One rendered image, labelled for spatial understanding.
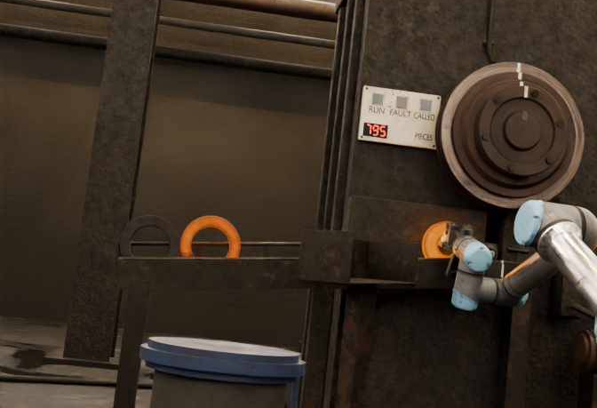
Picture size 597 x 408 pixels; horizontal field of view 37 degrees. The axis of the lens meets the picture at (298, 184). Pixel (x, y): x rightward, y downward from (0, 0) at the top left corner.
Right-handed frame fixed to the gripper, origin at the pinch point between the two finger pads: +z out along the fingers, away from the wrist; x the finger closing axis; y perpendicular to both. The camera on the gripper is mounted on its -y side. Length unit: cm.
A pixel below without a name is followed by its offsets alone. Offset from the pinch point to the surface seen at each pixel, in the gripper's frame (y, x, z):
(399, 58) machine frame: 55, 18, 25
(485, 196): 15.3, -10.0, -0.6
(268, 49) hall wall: 58, 30, 641
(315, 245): 1, 46, -35
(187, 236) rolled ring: -6, 81, -4
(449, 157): 25.7, 2.3, 2.1
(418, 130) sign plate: 32.2, 9.8, 17.5
